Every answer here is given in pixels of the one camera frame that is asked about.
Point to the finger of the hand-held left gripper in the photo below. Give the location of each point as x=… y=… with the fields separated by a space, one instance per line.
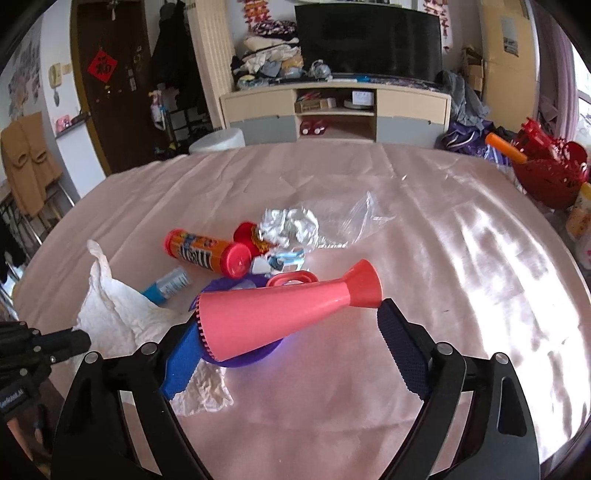
x=64 y=344

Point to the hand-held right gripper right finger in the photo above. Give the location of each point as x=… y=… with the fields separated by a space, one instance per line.
x=406 y=350

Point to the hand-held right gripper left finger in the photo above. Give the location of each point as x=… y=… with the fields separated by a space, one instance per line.
x=181 y=364

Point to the pink plastic funnel cup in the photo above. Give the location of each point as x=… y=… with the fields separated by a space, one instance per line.
x=277 y=314

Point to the clear plastic bag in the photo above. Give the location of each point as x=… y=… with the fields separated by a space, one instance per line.
x=355 y=221

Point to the white paper ball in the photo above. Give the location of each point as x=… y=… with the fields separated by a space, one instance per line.
x=291 y=228

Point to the white tissue paper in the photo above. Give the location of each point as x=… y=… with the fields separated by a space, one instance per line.
x=115 y=304

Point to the purple plastic bowl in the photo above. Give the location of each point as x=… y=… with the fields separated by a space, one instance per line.
x=258 y=359

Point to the small blue white bottle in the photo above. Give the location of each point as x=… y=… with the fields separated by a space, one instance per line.
x=168 y=284

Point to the orange candy tube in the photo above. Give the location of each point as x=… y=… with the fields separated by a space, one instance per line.
x=198 y=251

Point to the blue white wrapper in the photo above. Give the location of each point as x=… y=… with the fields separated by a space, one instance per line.
x=284 y=263

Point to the small red can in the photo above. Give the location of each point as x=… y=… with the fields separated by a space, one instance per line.
x=244 y=233

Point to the brown hanging coat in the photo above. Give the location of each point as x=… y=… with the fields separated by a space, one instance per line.
x=27 y=161

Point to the purple bag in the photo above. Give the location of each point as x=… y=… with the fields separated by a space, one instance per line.
x=466 y=141

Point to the white plastic containers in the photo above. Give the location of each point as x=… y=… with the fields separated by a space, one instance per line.
x=579 y=212

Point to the red bag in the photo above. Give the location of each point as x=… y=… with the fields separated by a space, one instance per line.
x=549 y=180

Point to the orange foam tube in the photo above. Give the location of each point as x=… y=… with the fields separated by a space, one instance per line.
x=505 y=147

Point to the white waste bin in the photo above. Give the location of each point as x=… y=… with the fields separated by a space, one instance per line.
x=217 y=141

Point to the dark brown door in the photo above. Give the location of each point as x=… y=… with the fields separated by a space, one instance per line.
x=120 y=120

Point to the beige television cabinet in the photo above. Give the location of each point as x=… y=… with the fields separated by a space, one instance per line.
x=406 y=110

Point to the grey clothes heap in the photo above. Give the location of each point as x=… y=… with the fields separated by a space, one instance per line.
x=461 y=99

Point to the red paper door decoration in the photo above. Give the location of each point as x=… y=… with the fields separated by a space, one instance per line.
x=102 y=66

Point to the tall cardboard box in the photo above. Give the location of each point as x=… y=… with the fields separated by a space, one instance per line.
x=503 y=83

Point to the black hanging coats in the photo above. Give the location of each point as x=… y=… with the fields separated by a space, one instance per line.
x=178 y=60

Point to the black television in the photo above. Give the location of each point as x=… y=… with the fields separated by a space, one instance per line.
x=369 y=41

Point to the pink curtain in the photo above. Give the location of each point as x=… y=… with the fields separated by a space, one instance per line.
x=554 y=69

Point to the pile of clothes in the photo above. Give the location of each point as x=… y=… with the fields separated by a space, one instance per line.
x=270 y=50

